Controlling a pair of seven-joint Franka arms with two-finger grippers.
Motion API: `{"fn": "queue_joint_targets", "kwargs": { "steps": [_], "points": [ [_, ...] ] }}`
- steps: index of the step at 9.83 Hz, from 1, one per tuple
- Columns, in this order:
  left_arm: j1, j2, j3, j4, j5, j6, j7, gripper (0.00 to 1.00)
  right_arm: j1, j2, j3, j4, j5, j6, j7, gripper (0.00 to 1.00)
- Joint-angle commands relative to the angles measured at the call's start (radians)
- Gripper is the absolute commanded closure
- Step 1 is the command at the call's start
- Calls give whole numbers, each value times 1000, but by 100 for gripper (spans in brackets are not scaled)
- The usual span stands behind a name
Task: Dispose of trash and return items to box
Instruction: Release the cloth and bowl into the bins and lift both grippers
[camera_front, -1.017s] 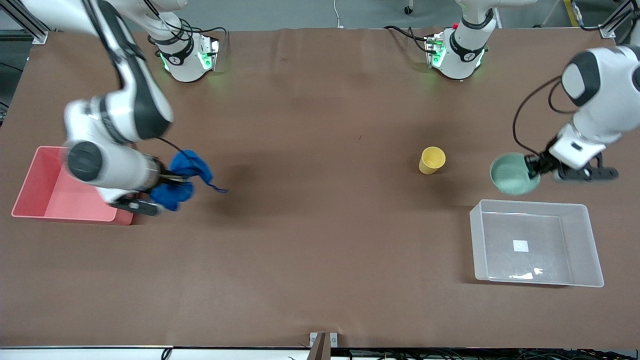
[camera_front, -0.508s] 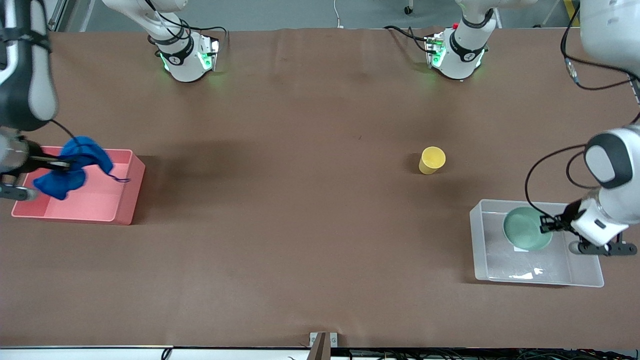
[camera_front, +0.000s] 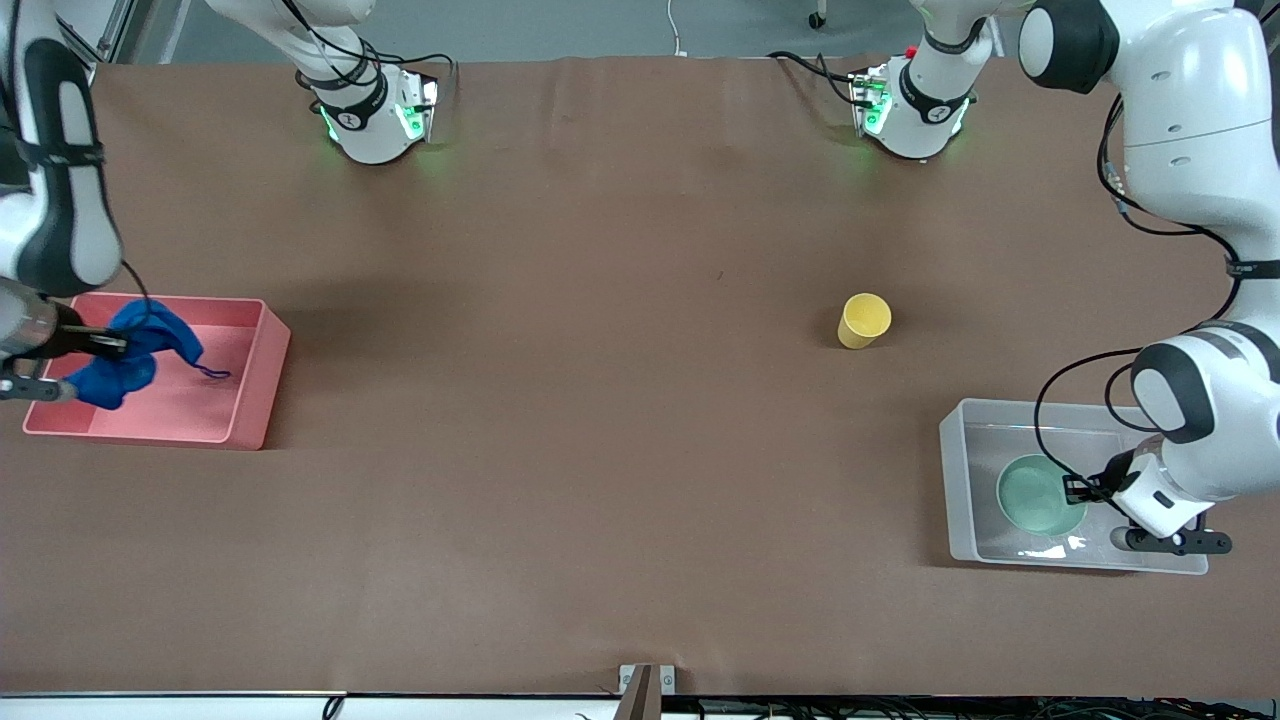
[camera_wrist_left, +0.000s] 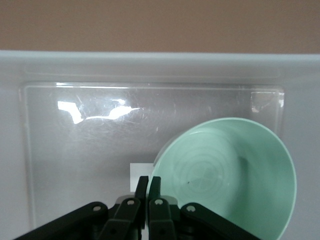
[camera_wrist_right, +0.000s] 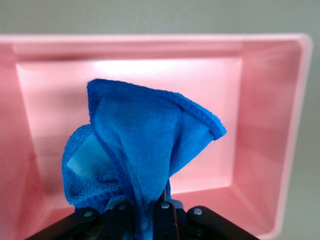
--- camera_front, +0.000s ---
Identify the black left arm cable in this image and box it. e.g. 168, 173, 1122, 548
1033, 95, 1246, 493

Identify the grey metal camera bracket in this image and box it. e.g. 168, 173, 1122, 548
618, 664, 677, 720

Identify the clear plastic box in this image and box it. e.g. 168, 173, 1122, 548
938, 398, 1210, 577

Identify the blue cloth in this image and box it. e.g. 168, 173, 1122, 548
64, 299, 233, 412

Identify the brown paper table cover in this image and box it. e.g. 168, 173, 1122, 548
0, 55, 1280, 699

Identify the black base cable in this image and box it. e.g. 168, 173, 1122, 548
767, 50, 873, 107
280, 0, 453, 96

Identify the yellow plastic cup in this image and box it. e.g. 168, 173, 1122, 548
837, 293, 893, 350

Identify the aluminium frame profile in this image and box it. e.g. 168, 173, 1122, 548
55, 0, 136, 66

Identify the pink plastic box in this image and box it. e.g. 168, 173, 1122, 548
22, 292, 292, 451

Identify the mint green bowl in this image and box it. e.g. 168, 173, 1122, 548
996, 454, 1089, 537

